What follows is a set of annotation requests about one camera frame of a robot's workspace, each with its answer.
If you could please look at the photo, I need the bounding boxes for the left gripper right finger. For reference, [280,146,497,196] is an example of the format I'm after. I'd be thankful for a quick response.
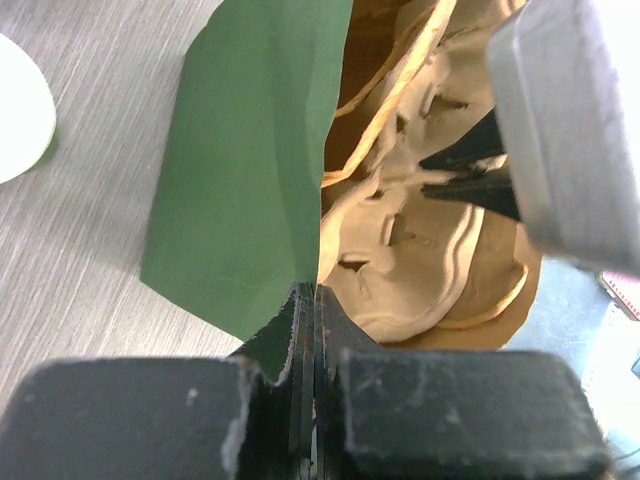
[314,287,611,479]

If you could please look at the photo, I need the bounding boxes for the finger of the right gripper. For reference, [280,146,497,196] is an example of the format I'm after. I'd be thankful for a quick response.
[419,109,505,170]
[422,168,521,222]

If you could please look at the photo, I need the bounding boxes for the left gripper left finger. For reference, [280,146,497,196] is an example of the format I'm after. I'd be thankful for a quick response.
[1,284,314,479]

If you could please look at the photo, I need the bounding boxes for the green paper bag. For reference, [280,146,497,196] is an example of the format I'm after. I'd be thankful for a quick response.
[140,1,357,340]

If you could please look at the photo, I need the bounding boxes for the green paper cup stack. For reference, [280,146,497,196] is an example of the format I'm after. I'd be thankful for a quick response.
[0,36,57,183]

